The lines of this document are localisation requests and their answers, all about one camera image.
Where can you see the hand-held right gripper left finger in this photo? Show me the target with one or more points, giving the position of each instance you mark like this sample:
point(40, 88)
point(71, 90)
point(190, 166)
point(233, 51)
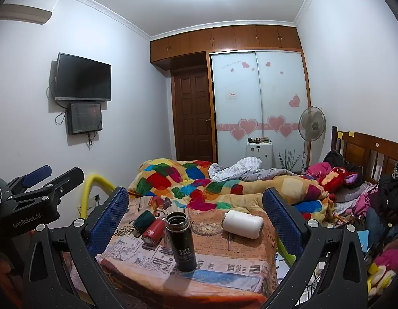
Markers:
point(110, 214)

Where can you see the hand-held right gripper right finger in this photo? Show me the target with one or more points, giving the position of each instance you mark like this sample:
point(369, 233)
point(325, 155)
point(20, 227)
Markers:
point(282, 219)

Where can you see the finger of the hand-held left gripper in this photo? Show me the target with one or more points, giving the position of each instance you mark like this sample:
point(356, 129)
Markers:
point(38, 173)
point(67, 177)

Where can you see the black cup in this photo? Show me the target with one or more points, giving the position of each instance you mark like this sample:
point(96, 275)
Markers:
point(183, 244)

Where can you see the yellow foam tube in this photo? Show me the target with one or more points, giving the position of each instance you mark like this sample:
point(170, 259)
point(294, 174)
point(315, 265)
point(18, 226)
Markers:
point(89, 183)

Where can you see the newspaper print tablecloth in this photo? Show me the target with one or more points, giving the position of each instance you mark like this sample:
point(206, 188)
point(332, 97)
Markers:
point(137, 257)

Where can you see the thin metal stick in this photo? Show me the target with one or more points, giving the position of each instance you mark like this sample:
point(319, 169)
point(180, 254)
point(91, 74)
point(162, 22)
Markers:
point(229, 242)

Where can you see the dried twig bundle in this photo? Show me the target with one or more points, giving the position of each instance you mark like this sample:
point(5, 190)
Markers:
point(289, 161)

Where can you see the pink cloth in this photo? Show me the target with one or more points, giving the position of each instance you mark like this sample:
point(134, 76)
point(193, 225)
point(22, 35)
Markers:
point(318, 169)

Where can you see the small black monitor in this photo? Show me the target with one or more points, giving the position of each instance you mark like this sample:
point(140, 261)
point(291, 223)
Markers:
point(84, 117)

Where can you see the red plush toy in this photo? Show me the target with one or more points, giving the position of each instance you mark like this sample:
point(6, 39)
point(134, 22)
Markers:
point(334, 180)

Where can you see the grey striped cloth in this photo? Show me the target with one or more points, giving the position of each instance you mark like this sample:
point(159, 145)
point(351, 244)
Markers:
point(237, 169)

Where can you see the colourful patchwork quilt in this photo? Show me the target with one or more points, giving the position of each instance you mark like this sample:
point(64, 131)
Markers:
point(173, 180)

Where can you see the glass ashtray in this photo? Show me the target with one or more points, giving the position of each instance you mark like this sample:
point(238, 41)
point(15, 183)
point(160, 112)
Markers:
point(205, 229)

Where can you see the standing fan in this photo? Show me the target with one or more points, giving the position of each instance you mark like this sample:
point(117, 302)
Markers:
point(311, 124)

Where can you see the wooden headboard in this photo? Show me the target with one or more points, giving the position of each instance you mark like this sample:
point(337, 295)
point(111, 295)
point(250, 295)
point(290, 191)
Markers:
point(360, 148)

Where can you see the yellow plush toy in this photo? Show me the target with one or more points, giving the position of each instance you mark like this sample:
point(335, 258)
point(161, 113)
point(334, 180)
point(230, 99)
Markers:
point(377, 276)

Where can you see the pile of dark clothes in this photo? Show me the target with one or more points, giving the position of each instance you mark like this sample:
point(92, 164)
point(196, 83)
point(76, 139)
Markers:
point(392, 193)

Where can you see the brown wooden door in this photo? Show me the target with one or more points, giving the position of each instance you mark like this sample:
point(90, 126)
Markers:
point(192, 119)

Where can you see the wooden wardrobe with heart stickers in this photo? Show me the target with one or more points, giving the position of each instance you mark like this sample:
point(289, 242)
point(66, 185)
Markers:
point(260, 87)

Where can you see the white air conditioner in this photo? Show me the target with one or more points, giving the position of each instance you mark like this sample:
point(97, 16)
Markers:
point(21, 14)

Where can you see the black wall television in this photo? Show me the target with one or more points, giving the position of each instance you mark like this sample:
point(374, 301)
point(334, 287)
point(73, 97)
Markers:
point(83, 77)

